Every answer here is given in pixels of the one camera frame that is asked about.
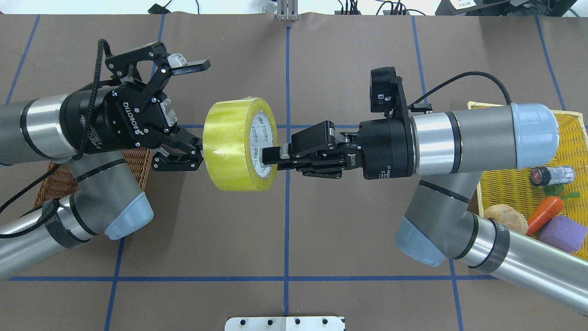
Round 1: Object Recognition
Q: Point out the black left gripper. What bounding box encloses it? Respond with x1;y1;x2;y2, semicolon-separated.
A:
60;41;211;172

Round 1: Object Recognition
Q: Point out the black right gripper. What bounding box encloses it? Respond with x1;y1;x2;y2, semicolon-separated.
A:
261;118;414;180

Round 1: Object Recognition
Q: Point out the yellow packing tape roll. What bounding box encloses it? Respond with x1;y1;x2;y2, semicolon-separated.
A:
202;97;278;191

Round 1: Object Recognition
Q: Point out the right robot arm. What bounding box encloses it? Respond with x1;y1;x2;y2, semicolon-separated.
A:
254;102;587;315

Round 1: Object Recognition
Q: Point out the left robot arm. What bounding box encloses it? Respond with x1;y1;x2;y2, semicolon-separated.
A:
0;39;211;280

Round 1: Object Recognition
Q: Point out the brown wicker basket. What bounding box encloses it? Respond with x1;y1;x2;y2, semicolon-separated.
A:
34;147;153;237

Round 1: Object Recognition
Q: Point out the yellow woven basket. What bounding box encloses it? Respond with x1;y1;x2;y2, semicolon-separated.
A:
476;110;588;226

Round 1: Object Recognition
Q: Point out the black monitor base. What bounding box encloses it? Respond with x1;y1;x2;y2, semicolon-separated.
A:
435;0;577;17

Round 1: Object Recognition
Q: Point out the toy croissant bread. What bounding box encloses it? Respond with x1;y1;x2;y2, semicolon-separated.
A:
484;205;529;235

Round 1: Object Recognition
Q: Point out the small blue labelled bottle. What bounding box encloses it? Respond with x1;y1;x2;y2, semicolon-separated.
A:
530;165;576;187

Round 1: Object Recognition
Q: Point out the orange toy carrot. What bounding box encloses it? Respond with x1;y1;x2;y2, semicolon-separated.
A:
526;184;581;235

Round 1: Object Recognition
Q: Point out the purple foam block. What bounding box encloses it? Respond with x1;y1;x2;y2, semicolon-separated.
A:
538;215;588;253

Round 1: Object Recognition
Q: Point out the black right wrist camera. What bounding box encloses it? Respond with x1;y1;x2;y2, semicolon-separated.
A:
369;67;409;121

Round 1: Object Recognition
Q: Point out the grey metal clamp bracket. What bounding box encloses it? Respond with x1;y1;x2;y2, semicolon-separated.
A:
262;0;300;21

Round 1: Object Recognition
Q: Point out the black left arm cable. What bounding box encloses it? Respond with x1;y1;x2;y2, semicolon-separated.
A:
0;39;115;239

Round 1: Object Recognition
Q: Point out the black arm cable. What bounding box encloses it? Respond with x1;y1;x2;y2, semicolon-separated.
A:
0;39;115;239
408;71;512;114

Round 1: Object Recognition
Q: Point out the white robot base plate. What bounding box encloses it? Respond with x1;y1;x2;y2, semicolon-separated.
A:
224;316;346;331

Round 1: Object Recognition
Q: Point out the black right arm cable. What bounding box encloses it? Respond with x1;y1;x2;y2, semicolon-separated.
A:
408;71;512;114

